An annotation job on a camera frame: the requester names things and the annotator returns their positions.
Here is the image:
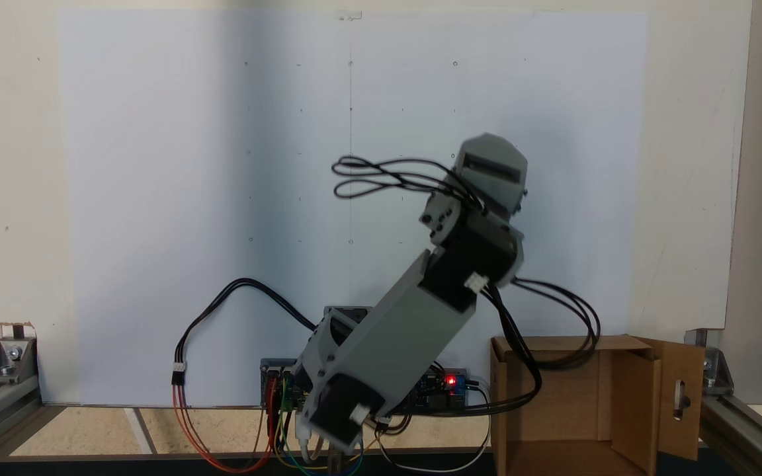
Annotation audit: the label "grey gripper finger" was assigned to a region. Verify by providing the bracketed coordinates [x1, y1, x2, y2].
[455, 132, 529, 176]

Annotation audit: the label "brown cardboard box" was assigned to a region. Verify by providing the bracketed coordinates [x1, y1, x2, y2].
[490, 334, 706, 476]

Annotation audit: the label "green circuit board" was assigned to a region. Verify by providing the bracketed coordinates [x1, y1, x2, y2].
[260, 359, 308, 411]

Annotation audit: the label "white paper sheet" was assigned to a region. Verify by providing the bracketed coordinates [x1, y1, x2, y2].
[57, 10, 650, 407]

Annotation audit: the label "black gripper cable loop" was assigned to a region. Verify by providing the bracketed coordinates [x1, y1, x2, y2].
[331, 155, 487, 214]

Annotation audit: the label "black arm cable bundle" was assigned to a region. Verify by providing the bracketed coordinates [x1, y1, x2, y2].
[371, 276, 601, 437]

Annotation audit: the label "tall aluminium post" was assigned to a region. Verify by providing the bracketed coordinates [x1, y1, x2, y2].
[718, 0, 762, 405]

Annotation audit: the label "white cable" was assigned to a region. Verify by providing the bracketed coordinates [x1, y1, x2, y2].
[374, 382, 491, 474]

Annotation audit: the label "metal corner bracket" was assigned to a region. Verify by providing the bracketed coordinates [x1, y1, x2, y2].
[0, 336, 39, 385]
[685, 328, 734, 396]

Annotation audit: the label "long black cable bundle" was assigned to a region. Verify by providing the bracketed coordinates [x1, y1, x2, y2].
[171, 278, 321, 386]

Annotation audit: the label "yellow green blue wires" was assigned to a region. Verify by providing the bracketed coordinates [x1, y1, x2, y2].
[273, 377, 365, 476]

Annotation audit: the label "red wire bundle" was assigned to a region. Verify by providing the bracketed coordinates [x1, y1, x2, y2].
[171, 378, 279, 474]

